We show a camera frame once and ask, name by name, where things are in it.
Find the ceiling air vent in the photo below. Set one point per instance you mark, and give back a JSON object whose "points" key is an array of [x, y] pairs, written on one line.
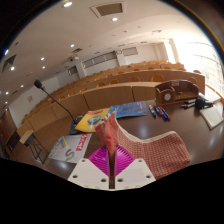
{"points": [[108, 9]]}

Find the blue marker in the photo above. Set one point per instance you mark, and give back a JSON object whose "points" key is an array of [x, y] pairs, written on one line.
{"points": [[164, 113], [152, 111]]}

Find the rows of wooden hall seats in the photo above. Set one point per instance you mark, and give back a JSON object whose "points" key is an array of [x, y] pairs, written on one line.
{"points": [[106, 96]]}

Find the red checked towel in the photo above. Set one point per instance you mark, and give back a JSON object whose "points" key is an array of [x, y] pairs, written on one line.
{"points": [[160, 150]]}

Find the round ceiling lights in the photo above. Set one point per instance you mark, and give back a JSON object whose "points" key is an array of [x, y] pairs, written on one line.
{"points": [[67, 4]]}

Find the black gooseneck desk microphone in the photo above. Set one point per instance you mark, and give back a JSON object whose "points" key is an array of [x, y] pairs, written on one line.
{"points": [[76, 127]]}

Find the black handheld microphone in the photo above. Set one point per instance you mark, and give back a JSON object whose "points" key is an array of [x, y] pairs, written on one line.
{"points": [[199, 103]]}

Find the white magazine with red print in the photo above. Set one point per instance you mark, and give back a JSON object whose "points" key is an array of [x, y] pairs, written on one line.
{"points": [[68, 150]]}

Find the blue book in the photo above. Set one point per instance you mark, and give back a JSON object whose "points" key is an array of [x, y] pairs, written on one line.
{"points": [[131, 109]]}

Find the large bright window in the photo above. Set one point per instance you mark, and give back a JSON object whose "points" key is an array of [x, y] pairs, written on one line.
{"points": [[203, 60]]}

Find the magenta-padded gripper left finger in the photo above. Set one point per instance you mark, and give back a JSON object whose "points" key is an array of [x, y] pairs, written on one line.
{"points": [[85, 173]]}

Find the white notebook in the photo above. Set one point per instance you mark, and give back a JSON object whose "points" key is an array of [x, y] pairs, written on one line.
{"points": [[211, 116]]}

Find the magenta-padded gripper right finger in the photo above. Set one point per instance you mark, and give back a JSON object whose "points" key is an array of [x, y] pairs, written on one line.
{"points": [[136, 173]]}

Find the red marker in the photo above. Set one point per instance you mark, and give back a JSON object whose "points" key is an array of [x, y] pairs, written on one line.
{"points": [[157, 110]]}

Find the wooden desk organizer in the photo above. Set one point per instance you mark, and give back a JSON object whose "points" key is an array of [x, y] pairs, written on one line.
{"points": [[166, 96]]}

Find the yellow book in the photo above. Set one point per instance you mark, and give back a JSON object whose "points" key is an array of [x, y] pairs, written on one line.
{"points": [[90, 120]]}

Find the small black-framed side table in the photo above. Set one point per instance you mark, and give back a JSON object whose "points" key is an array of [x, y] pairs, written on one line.
{"points": [[27, 136]]}

